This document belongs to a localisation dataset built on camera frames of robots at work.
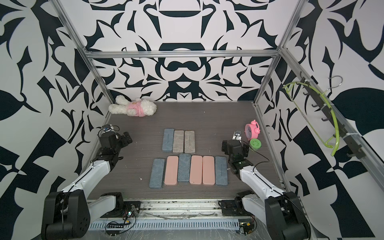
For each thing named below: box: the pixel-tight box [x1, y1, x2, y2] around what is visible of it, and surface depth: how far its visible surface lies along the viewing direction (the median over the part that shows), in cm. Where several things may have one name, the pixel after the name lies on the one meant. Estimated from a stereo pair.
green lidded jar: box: [249, 138, 262, 150], surface depth 95 cm
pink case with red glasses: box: [164, 155, 179, 186], surface depth 85 cm
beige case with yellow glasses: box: [184, 130, 196, 153], surface depth 98 cm
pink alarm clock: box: [244, 119, 261, 141], surface depth 95 cm
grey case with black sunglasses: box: [172, 130, 185, 154], surface depth 96 cm
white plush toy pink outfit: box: [108, 95, 157, 117], surface depth 107 cm
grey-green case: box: [162, 128, 175, 153], surface depth 98 cm
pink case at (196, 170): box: [189, 155, 203, 185], surface depth 86 cm
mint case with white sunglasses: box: [177, 153, 192, 183], surface depth 87 cm
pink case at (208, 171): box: [202, 155, 216, 185], surface depth 86 cm
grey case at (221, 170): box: [215, 156, 228, 186], surface depth 85 cm
